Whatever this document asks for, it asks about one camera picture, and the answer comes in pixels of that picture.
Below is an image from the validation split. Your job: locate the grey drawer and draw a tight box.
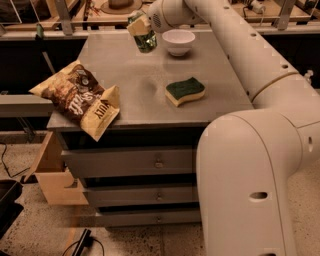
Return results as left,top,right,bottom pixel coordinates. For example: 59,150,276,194
84,183,198,207
62,146,194,178
95,209,201,227

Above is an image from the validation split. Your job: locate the round tan base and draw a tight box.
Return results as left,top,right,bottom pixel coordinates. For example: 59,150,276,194
100,0,142,15

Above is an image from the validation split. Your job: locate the black bin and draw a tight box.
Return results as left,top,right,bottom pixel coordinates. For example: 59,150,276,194
0,180,23,238

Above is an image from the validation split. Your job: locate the brown yellow chip bag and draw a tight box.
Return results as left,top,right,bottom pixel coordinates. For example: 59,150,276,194
29,60,120,141

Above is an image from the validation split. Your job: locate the wooden bench with metal frame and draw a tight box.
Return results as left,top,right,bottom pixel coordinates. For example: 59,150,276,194
1,0,320,36

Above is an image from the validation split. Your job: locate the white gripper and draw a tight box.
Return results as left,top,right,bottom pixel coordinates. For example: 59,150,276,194
127,0,194,36

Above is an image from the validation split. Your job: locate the bottom grey drawer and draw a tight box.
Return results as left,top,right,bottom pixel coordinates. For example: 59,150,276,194
95,209,201,227

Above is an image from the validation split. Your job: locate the clear soap bottle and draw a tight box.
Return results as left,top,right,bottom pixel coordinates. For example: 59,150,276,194
304,70,314,83

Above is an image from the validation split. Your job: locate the middle grey drawer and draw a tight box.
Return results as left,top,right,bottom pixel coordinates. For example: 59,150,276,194
84,183,198,207

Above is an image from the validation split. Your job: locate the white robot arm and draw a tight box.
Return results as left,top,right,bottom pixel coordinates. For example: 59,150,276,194
147,0,320,256

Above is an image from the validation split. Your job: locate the black device on floor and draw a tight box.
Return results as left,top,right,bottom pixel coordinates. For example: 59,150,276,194
62,229,105,256

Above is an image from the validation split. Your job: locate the black floor cable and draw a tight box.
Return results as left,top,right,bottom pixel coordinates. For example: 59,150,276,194
0,142,32,179

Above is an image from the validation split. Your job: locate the top grey drawer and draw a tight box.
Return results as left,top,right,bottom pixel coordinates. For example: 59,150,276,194
62,146,194,178

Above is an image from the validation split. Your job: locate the green soda can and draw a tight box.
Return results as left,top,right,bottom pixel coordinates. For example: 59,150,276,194
128,11,157,53

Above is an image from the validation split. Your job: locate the light wooden box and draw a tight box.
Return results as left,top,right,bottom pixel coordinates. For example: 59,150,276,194
23,132,88,205

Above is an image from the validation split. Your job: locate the white ceramic bowl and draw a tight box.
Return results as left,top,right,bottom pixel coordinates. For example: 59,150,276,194
162,29,196,56

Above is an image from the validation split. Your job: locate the green and yellow sponge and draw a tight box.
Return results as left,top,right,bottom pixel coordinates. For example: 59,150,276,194
165,77,205,107

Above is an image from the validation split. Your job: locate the grey drawer cabinet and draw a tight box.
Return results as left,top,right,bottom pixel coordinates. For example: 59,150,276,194
48,31,251,226

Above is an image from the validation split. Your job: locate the green handled tool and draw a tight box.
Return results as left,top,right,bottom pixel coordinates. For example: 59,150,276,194
35,23,56,74

